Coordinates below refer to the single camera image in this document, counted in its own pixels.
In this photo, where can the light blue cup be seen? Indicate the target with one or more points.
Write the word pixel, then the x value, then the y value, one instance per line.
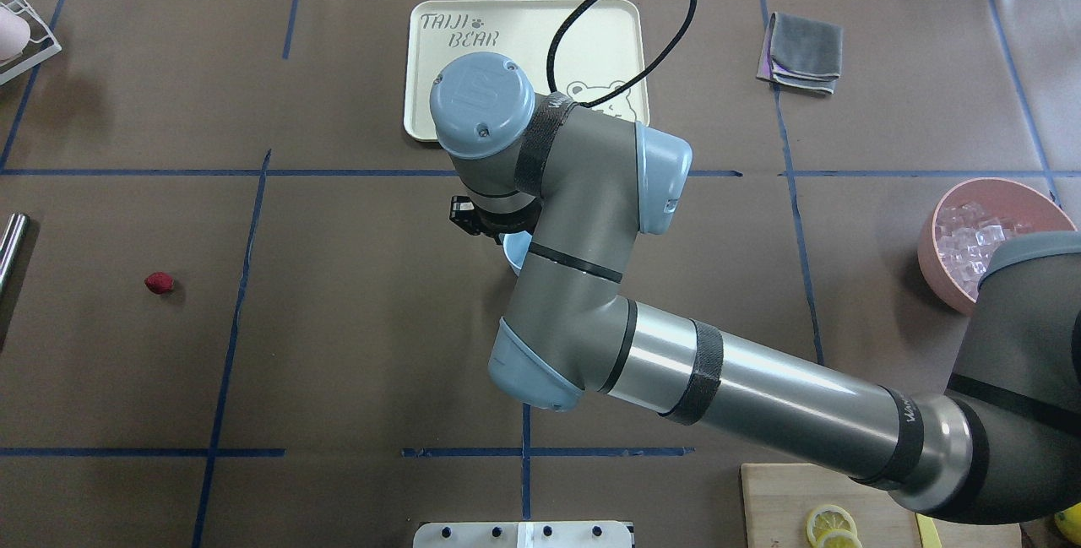
pixel 515 248

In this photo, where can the red strawberry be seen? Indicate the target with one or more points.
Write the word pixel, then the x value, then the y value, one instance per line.
pixel 160 283

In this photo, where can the cream bear tray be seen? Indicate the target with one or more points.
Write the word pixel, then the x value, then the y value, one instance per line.
pixel 602 50

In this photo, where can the grey folded cloth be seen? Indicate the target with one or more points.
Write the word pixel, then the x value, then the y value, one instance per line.
pixel 801 54

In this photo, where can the wooden cutting board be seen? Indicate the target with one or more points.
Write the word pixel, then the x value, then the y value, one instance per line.
pixel 778 497

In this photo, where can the pink bowl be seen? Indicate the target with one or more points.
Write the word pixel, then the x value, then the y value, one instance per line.
pixel 999 196

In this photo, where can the lemon slices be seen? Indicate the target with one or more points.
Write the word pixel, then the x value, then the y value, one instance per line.
pixel 830 525

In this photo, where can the pile of clear ice cubes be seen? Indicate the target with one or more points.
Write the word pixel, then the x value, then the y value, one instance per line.
pixel 967 236

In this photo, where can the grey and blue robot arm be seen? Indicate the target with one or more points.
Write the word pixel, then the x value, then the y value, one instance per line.
pixel 999 443

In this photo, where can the yellow plastic knife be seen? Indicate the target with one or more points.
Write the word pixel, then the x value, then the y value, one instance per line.
pixel 927 530

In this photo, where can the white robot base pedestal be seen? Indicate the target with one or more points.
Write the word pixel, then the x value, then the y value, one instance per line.
pixel 571 533

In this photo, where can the whole yellow lemon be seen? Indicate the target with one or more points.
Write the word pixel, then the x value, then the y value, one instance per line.
pixel 1068 524

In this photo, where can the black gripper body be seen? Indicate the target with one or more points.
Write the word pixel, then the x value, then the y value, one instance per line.
pixel 491 226

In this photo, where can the steel muddler with black tip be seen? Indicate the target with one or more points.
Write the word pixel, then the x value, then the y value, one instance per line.
pixel 13 235

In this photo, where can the white wire cup rack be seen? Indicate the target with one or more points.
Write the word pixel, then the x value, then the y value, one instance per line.
pixel 44 43

